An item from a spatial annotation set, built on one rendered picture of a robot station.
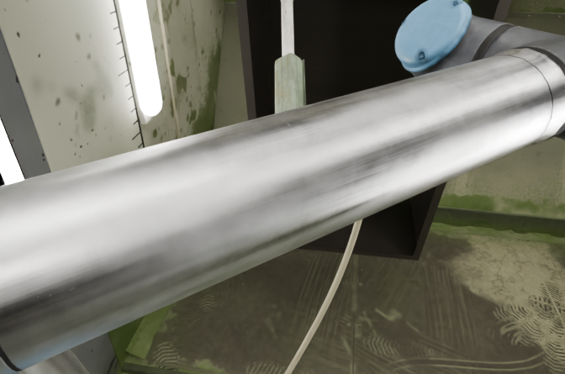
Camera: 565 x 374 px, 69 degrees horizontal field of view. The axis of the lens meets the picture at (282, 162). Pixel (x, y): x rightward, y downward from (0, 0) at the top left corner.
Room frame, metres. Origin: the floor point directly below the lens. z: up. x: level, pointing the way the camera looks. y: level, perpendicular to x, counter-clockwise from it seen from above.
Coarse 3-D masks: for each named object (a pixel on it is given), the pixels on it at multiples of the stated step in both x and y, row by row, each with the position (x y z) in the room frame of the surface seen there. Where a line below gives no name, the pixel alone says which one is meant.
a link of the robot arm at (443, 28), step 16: (432, 0) 0.50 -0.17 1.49; (448, 0) 0.48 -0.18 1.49; (416, 16) 0.50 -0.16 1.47; (432, 16) 0.48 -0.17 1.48; (448, 16) 0.46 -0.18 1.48; (464, 16) 0.45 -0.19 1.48; (400, 32) 0.50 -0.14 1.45; (416, 32) 0.48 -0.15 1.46; (432, 32) 0.46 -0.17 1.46; (448, 32) 0.45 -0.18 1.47; (464, 32) 0.44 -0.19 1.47; (480, 32) 0.44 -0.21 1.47; (400, 48) 0.48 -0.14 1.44; (416, 48) 0.46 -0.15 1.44; (432, 48) 0.44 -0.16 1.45; (448, 48) 0.44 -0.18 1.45; (464, 48) 0.43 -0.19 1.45; (416, 64) 0.45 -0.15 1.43; (432, 64) 0.44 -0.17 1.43; (448, 64) 0.44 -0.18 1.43
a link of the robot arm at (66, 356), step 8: (64, 352) 0.24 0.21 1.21; (48, 360) 0.22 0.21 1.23; (56, 360) 0.23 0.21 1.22; (64, 360) 0.23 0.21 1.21; (72, 360) 0.25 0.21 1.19; (32, 368) 0.20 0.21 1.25; (40, 368) 0.21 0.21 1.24; (48, 368) 0.21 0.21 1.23; (56, 368) 0.22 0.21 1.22; (64, 368) 0.23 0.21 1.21; (72, 368) 0.24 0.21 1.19; (80, 368) 0.25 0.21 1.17
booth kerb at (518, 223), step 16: (448, 208) 1.80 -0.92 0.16; (464, 208) 1.79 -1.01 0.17; (448, 224) 1.80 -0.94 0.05; (464, 224) 1.78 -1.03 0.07; (480, 224) 1.77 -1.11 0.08; (496, 224) 1.76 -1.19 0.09; (512, 224) 1.74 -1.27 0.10; (528, 224) 1.73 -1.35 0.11; (544, 224) 1.72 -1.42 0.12; (560, 224) 1.70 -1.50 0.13
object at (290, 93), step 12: (288, 0) 0.89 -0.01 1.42; (288, 12) 0.86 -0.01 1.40; (288, 24) 0.84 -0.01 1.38; (288, 36) 0.81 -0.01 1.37; (288, 48) 0.79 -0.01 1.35; (288, 60) 0.75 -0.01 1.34; (300, 60) 0.77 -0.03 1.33; (276, 72) 0.75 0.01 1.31; (288, 72) 0.73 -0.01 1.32; (300, 72) 0.75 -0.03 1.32; (276, 84) 0.73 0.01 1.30; (288, 84) 0.71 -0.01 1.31; (300, 84) 0.72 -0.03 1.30; (276, 96) 0.71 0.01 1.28; (288, 96) 0.69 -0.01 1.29; (300, 96) 0.70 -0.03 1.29; (276, 108) 0.69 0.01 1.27; (288, 108) 0.67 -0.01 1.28
